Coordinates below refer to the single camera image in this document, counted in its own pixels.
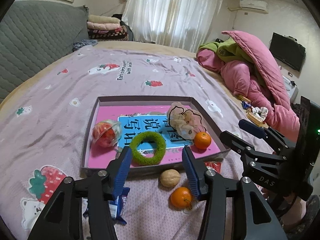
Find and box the black television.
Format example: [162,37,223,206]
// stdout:
[269,32,307,72]

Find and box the dark blue cloth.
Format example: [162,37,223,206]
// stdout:
[72,39,98,52]

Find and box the pink fleece quilt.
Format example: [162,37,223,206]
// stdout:
[196,49,300,137]

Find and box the grey quilted headboard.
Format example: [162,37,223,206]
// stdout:
[0,0,89,103]

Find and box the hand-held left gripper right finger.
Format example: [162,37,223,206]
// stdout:
[182,145,288,240]

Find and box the beige folded blanket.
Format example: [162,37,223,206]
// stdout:
[87,14,120,24]

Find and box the dark patterned folded blanket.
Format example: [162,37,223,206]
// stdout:
[87,27,128,42]

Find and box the white floral scrunchie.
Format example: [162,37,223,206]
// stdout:
[251,106,268,123]

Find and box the grey shallow cardboard box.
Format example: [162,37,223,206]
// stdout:
[80,95,231,180]

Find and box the pink folded blanket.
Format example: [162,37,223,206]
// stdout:
[87,22,123,31]

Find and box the green fuzzy scrunchie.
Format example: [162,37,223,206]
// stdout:
[129,131,167,166]

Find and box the white sheer curtain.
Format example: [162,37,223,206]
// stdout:
[122,0,227,53]

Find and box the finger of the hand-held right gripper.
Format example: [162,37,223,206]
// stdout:
[238,119,297,155]
[219,130,288,178]

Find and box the white cabinet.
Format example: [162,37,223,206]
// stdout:
[282,75,299,100]

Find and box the yellow biscuit packet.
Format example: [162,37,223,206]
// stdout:
[247,111,264,127]

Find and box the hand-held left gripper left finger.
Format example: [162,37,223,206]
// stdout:
[27,145,133,240]

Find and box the strawberry printed purple blanket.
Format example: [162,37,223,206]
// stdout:
[0,46,278,240]

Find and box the white air conditioner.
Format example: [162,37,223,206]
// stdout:
[239,0,268,14]

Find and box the orange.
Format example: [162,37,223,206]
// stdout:
[194,131,212,150]
[170,187,193,208]

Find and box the red clear-wrapped jelly cup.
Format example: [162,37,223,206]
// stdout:
[205,161,222,174]
[92,120,122,147]

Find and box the walnut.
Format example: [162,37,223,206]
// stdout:
[160,169,181,187]

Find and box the pink and blue book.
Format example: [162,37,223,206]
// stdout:
[85,105,222,169]

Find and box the person's right forearm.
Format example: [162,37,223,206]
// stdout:
[275,194,320,240]

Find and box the blue snack packet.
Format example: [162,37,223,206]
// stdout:
[82,187,131,225]

